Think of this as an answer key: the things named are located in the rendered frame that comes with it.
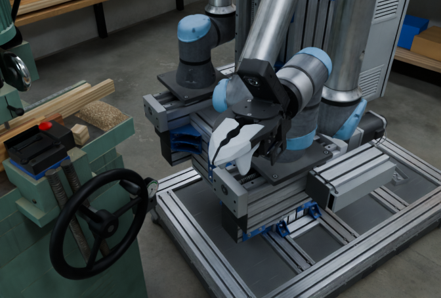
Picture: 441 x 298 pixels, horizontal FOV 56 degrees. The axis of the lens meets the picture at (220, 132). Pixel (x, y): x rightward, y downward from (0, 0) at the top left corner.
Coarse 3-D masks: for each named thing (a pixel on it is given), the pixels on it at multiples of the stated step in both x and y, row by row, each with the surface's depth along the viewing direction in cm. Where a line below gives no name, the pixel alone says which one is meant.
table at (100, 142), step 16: (96, 128) 116; (112, 128) 116; (128, 128) 121; (96, 144) 113; (112, 144) 118; (0, 176) 100; (0, 192) 96; (16, 192) 97; (0, 208) 95; (16, 208) 99; (32, 208) 96
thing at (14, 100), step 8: (8, 88) 101; (0, 96) 98; (8, 96) 99; (16, 96) 101; (0, 104) 98; (8, 104) 100; (16, 104) 102; (0, 112) 99; (8, 112) 101; (0, 120) 100; (8, 120) 102
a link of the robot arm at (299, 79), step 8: (280, 72) 69; (288, 72) 68; (296, 72) 68; (288, 80) 67; (296, 80) 67; (304, 80) 68; (304, 88) 67; (312, 88) 70; (304, 96) 67; (304, 104) 68
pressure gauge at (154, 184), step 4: (144, 180) 130; (148, 180) 130; (152, 180) 130; (148, 184) 128; (152, 184) 131; (156, 184) 132; (148, 188) 130; (156, 188) 133; (148, 192) 130; (152, 192) 132; (148, 196) 131; (152, 196) 132
